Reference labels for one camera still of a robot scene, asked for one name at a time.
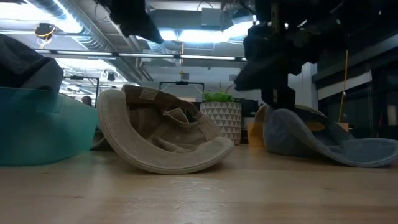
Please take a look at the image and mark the black monitor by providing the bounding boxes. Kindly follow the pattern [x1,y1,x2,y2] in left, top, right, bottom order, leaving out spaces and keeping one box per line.
[241,98,261,118]

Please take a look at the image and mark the long ceiling light bar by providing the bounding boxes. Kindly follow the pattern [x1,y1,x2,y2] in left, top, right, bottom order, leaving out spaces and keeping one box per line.
[34,49,248,62]

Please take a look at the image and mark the black background rig frame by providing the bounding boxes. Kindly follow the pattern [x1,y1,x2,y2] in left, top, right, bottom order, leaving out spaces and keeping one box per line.
[159,80,205,94]
[62,75,101,108]

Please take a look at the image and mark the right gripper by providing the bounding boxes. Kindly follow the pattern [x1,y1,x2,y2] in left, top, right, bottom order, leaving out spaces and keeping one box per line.
[233,23,321,110]

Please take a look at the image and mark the green plastic bin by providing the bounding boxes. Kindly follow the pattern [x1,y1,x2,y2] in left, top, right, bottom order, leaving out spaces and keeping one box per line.
[0,86,100,167]

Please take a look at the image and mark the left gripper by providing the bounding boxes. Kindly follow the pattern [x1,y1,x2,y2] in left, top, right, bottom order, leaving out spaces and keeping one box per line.
[105,0,165,44]

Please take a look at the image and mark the black yellow ceiling cable reel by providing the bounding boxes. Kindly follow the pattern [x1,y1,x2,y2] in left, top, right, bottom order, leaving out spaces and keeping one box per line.
[34,22,57,41]

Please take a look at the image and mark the orange plastic bin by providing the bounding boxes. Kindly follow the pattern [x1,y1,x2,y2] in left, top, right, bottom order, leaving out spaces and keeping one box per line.
[247,121,349,147]

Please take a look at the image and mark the grey ceiling box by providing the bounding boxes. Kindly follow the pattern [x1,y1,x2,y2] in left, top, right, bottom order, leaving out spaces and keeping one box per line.
[200,7,222,27]

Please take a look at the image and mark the hanging yellow cable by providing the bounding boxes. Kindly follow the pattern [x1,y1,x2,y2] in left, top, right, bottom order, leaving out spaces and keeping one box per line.
[337,49,349,122]

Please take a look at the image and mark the grey baseball cap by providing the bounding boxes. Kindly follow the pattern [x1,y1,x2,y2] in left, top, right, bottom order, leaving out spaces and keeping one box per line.
[0,33,65,94]
[263,105,398,169]

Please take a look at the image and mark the succulent in white patterned pot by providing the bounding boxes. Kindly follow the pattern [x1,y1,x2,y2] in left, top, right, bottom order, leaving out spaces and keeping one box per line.
[199,82,243,146]

